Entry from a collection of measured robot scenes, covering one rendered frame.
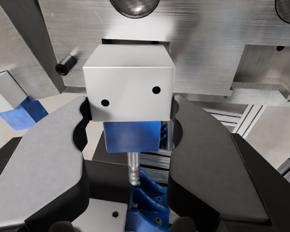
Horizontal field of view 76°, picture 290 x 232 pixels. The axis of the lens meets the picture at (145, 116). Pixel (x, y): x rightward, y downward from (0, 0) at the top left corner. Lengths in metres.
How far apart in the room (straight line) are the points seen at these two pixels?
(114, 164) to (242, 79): 0.29
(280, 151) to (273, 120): 0.36
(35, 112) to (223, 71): 0.23
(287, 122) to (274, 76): 1.38
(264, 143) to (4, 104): 1.63
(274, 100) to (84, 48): 0.26
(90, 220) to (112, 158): 0.14
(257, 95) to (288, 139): 1.44
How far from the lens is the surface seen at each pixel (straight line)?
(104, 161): 0.40
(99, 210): 0.32
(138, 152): 0.15
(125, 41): 0.18
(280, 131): 1.64
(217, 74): 0.17
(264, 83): 0.21
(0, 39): 0.25
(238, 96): 0.30
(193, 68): 0.16
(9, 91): 0.26
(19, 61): 0.25
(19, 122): 0.30
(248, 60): 0.20
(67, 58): 0.17
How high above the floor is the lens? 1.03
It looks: 50 degrees down
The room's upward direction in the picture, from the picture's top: 171 degrees counter-clockwise
